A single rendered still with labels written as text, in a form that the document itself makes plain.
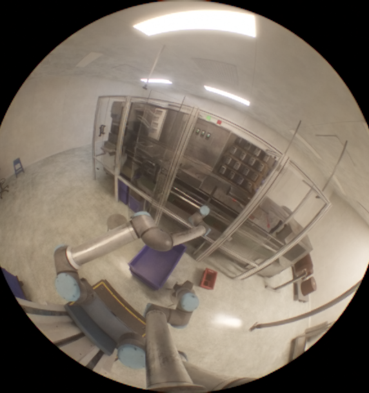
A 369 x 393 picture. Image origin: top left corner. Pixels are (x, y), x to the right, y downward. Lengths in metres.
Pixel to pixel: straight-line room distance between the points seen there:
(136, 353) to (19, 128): 5.13
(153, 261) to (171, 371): 1.35
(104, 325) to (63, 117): 5.02
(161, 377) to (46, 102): 5.07
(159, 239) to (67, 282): 0.59
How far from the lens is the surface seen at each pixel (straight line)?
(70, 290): 0.76
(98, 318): 0.99
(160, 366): 0.32
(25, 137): 5.03
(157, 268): 1.49
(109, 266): 1.74
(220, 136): 1.59
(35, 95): 4.96
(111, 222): 1.74
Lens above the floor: 1.64
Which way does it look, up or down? 35 degrees down
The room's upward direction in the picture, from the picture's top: 24 degrees clockwise
